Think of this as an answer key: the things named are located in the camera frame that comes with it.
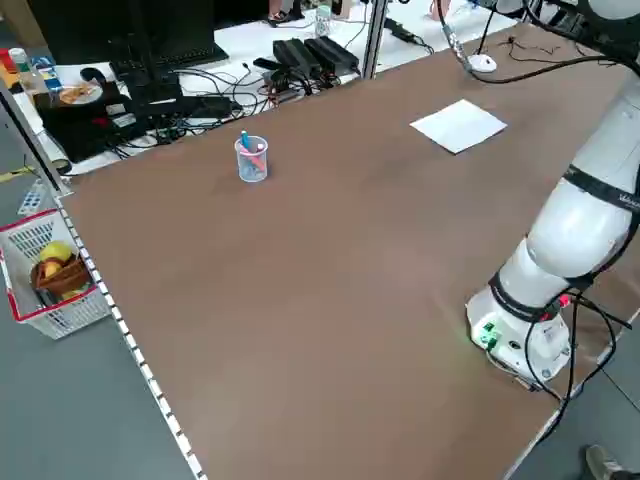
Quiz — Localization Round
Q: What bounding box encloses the black base cable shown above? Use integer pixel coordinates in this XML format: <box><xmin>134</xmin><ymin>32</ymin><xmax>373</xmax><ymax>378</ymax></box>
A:
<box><xmin>549</xmin><ymin>287</ymin><xmax>640</xmax><ymax>409</ymax></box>

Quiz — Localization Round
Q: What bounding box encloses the black lamp power cable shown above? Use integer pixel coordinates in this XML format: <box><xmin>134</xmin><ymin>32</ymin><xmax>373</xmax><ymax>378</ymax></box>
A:
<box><xmin>494</xmin><ymin>34</ymin><xmax>564</xmax><ymax>57</ymax></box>

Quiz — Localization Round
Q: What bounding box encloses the plate with food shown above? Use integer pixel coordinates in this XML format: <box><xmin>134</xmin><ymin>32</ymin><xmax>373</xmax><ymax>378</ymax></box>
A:
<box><xmin>58</xmin><ymin>82</ymin><xmax>105</xmax><ymax>107</ymax></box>

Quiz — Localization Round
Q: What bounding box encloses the black monitor stand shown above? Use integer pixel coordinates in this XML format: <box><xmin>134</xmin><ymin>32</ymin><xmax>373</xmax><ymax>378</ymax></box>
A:
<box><xmin>108</xmin><ymin>58</ymin><xmax>184</xmax><ymax>117</ymax></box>

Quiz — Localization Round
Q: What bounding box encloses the yellow fruit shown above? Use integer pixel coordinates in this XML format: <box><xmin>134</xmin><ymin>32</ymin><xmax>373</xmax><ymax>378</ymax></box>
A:
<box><xmin>39</xmin><ymin>240</ymin><xmax>74</xmax><ymax>265</ymax></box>

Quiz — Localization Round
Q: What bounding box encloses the black power adapter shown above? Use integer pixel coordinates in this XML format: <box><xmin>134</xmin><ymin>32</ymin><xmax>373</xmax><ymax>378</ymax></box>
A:
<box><xmin>384</xmin><ymin>18</ymin><xmax>417</xmax><ymax>43</ymax></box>

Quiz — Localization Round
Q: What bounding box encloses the person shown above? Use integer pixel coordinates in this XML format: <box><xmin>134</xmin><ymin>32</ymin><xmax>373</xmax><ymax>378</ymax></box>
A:
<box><xmin>266</xmin><ymin>0</ymin><xmax>304</xmax><ymax>28</ymax></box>
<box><xmin>583</xmin><ymin>443</ymin><xmax>640</xmax><ymax>480</ymax></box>

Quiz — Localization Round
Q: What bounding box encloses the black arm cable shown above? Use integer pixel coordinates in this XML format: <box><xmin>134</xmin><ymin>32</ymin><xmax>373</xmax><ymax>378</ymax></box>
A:
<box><xmin>433</xmin><ymin>0</ymin><xmax>631</xmax><ymax>85</ymax></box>

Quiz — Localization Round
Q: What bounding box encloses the white A4 paper sheet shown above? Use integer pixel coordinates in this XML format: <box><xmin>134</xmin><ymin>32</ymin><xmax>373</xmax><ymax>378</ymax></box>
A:
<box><xmin>408</xmin><ymin>98</ymin><xmax>509</xmax><ymax>156</ymax></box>

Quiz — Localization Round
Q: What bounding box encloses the clear plastic pen cup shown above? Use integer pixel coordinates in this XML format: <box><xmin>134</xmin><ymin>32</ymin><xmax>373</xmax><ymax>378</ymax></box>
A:
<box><xmin>234</xmin><ymin>135</ymin><xmax>270</xmax><ymax>185</ymax></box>

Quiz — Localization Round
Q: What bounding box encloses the white desk lamp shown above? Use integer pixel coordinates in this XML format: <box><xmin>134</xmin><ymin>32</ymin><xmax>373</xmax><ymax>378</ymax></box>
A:
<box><xmin>466</xmin><ymin>0</ymin><xmax>526</xmax><ymax>73</ymax></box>

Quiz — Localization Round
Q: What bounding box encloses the clear drink bottle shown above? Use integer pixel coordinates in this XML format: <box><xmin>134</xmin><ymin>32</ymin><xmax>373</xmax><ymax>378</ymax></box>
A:
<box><xmin>314</xmin><ymin>4</ymin><xmax>335</xmax><ymax>38</ymax></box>

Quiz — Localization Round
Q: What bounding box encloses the black computer monitor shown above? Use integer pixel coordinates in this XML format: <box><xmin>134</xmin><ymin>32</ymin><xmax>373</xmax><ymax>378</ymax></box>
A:
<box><xmin>28</xmin><ymin>0</ymin><xmax>231</xmax><ymax>65</ymax></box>

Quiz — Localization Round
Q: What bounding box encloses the brown wicker basket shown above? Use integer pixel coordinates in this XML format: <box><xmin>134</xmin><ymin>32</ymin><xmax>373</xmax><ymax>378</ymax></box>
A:
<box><xmin>29</xmin><ymin>253</ymin><xmax>94</xmax><ymax>302</ymax></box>

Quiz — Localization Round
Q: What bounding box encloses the white basket with red rim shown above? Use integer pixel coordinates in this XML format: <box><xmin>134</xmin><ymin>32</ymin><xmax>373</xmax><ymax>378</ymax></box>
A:
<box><xmin>0</xmin><ymin>208</ymin><xmax>113</xmax><ymax>341</ymax></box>

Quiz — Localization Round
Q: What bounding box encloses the blue carton box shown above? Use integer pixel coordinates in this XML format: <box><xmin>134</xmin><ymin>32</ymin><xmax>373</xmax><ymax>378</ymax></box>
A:
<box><xmin>30</xmin><ymin>55</ymin><xmax>59</xmax><ymax>94</ymax></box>

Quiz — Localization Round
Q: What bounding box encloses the black finned power supply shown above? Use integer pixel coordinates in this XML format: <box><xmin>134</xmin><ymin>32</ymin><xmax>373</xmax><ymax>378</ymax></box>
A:
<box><xmin>272</xmin><ymin>38</ymin><xmax>322</xmax><ymax>77</ymax></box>
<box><xmin>303</xmin><ymin>34</ymin><xmax>361</xmax><ymax>72</ymax></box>

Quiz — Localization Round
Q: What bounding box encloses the black equipment box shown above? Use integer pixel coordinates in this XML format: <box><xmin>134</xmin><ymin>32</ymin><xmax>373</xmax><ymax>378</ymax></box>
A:
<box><xmin>35</xmin><ymin>79</ymin><xmax>139</xmax><ymax>165</ymax></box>

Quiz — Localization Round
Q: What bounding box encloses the aluminium frame post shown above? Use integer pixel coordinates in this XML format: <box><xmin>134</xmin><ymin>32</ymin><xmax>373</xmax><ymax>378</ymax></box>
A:
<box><xmin>360</xmin><ymin>0</ymin><xmax>390</xmax><ymax>80</ymax></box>
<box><xmin>0</xmin><ymin>79</ymin><xmax>74</xmax><ymax>195</ymax></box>

